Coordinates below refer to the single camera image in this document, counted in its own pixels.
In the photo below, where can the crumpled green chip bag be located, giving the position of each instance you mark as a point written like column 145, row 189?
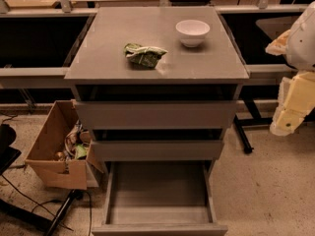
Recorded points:
column 147, row 56

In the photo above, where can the grey middle drawer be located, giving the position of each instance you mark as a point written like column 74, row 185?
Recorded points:
column 157, row 151

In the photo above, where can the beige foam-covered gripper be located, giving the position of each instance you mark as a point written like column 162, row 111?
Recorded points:
column 302, row 44

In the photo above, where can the grey bottom drawer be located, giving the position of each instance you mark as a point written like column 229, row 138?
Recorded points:
column 159, row 198

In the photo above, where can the grey drawer cabinet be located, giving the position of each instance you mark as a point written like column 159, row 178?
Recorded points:
column 157, row 83

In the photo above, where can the black stand leg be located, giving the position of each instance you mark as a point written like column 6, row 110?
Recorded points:
column 61, row 212

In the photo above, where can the grey drawer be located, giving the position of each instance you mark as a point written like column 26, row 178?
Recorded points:
column 159, row 198
column 157, row 151
column 155, row 115

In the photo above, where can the black chair edge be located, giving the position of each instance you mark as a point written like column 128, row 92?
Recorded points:
column 8, row 154

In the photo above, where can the brown cardboard box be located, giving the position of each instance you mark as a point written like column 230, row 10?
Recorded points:
column 46, row 156

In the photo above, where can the black table frame base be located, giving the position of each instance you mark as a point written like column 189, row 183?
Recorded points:
column 254, row 120

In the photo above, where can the grey top drawer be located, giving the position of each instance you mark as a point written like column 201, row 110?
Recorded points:
column 155, row 115

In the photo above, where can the white ceramic bowl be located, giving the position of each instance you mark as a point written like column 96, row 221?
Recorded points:
column 192, row 33

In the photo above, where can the green item in box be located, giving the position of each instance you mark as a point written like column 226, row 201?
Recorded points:
column 80, row 152

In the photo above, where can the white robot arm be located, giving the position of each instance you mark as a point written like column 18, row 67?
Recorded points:
column 306, row 24

